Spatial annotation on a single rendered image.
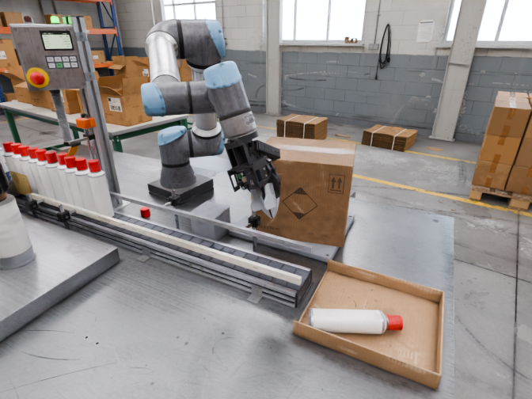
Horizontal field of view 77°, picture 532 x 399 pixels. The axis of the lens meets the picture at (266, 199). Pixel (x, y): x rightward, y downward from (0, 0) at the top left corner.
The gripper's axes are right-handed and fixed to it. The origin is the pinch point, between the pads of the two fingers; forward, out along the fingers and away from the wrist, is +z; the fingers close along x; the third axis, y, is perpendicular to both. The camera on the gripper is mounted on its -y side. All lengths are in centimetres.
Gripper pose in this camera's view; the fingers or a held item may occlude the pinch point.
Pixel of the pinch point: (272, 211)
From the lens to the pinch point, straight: 81.9
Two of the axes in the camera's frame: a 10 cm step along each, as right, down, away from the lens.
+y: -4.5, 3.9, -8.0
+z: 3.0, 9.1, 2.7
